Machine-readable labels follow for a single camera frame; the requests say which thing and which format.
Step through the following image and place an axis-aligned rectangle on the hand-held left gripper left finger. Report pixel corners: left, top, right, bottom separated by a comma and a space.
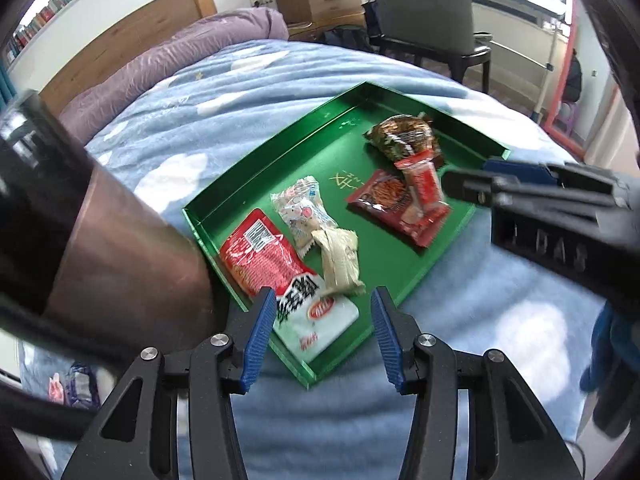
60, 286, 278, 480

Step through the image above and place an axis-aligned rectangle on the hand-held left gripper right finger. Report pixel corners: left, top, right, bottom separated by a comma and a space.
370, 285, 584, 480

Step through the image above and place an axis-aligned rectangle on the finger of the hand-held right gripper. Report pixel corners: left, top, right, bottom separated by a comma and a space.
442, 169, 618, 223
482, 156, 621, 196

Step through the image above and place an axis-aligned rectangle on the small red white snack packet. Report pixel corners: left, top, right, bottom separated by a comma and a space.
394, 152, 451, 229

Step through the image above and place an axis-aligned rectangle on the white green snack packet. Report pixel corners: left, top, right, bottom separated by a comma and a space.
272, 272, 360, 365

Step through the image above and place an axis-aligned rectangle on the red packet with white label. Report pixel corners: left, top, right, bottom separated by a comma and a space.
220, 208, 319, 297

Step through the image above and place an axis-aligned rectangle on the beige snack packet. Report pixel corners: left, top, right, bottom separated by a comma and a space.
306, 226, 366, 296

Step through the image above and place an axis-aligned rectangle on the red spicy strips packet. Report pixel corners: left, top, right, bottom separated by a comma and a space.
346, 169, 451, 249

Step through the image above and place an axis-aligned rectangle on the green tray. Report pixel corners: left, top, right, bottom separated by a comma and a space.
181, 80, 512, 390

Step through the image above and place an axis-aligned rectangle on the person's right forearm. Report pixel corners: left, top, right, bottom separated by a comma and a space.
580, 302, 640, 436

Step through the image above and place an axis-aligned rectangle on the brown foil snack packet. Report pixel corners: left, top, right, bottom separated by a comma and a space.
364, 115, 444, 167

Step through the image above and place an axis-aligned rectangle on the pastel candy packet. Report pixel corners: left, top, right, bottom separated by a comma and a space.
270, 176, 337, 262

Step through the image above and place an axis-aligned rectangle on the small purple snack packet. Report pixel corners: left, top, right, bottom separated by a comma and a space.
65, 362, 101, 409

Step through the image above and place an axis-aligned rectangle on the grey chair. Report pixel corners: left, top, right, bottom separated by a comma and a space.
367, 0, 494, 94

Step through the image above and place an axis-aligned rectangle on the black backpack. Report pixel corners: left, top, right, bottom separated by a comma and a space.
325, 25, 376, 54

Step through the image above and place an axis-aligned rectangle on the pink snack packet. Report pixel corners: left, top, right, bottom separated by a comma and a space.
47, 372, 69, 404

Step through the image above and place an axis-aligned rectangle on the purple pillow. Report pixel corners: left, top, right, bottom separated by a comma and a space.
59, 7, 290, 136

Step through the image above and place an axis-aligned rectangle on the wooden headboard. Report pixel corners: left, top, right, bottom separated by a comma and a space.
39, 0, 219, 116

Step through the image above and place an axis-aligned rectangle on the blue curtain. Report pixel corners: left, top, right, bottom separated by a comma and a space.
0, 60, 16, 112

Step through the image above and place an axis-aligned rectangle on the row of books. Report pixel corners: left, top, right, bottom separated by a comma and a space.
0, 0, 132, 62

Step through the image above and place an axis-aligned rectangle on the red metal frame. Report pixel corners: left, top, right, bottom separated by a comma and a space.
544, 0, 592, 147

